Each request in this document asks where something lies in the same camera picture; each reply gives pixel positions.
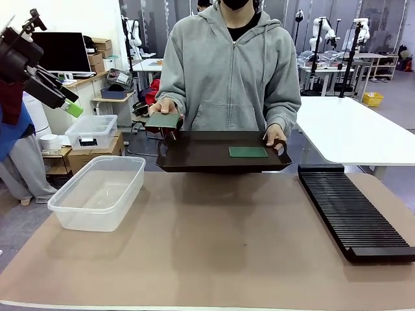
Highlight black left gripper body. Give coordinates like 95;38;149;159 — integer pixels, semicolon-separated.
0;27;45;84

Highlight green PCB board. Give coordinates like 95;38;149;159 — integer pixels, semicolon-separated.
228;146;269;159
144;111;182;131

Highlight dark brown serving tray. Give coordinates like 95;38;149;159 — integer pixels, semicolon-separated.
155;128;292;173

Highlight person's left forearm grey sleeve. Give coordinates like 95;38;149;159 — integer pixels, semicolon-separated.
264;87;302;134

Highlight person's right forearm grey sleeve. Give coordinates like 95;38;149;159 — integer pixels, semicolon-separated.
155;73;189;108

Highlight person's right hand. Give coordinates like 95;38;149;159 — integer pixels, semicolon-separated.
148;98;185;120

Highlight person's left hand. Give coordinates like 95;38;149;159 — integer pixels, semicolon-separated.
263;124;288;148

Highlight white air purifier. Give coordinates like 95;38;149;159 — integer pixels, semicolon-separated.
21;89;52;137

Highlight black computer monitor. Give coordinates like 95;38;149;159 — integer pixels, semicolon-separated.
30;31;93;78

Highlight maroon cloth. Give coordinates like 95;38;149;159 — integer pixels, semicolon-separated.
0;77;25;126

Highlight white round roll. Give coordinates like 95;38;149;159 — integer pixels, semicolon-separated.
39;134;60;152

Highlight small cardboard box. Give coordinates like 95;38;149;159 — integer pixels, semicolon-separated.
87;51;104;67
91;38;113;52

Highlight blue garment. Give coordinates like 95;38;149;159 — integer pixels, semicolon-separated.
0;100;35;163

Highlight clear lidded storage box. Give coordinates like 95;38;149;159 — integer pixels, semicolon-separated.
64;114;119;151

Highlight grey storage bin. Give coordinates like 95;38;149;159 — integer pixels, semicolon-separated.
100;86;128;100

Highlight black metal stand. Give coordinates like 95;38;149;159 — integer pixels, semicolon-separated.
41;147;73;179

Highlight black carrying case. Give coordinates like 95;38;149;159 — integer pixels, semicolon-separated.
106;67;133;86

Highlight large cardboard box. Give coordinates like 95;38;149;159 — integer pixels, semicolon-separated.
66;131;126;176

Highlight grey trousers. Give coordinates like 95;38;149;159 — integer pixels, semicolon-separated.
0;132;59;203

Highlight red bag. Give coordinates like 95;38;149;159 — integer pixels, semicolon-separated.
144;79;163;108

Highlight clear plastic box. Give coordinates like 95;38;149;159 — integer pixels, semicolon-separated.
47;155;147;233

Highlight grey zip hoodie torso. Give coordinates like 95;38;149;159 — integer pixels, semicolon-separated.
154;5;302;145

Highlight black face mask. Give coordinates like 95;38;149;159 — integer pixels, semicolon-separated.
222;0;252;10

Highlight black tripod pole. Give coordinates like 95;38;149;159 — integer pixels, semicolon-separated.
338;21;366;98

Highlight white table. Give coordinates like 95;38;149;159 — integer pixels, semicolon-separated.
296;96;415;181

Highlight yellow plastic basket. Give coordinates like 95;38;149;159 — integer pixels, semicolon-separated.
362;92;385;108

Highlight black slotted PCB rack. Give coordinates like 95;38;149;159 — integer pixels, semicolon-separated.
297;164;415;263

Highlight wooden background shelf table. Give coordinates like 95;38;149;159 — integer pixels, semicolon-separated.
353;53;399;82

